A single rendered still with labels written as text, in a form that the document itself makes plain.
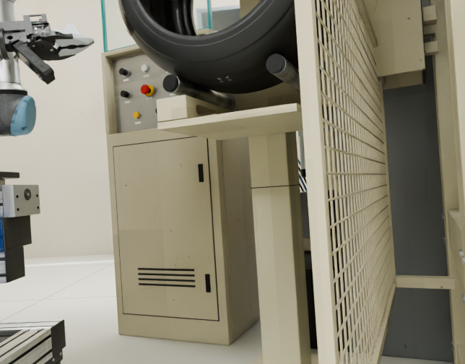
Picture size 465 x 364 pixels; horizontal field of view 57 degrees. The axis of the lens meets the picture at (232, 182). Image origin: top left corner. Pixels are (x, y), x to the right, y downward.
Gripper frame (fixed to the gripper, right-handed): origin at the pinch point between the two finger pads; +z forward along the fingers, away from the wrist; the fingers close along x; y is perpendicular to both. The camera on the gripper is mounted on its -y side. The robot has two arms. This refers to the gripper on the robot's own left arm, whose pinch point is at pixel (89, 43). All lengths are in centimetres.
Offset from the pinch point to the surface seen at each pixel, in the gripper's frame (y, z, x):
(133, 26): 1.9, 11.5, -2.7
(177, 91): -15.7, 19.0, 2.1
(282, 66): -24.8, 39.1, -16.1
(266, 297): -68, 39, 46
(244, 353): -84, 35, 78
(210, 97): -11.9, 30.8, 13.4
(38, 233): 83, -72, 390
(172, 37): -7.1, 18.9, -8.1
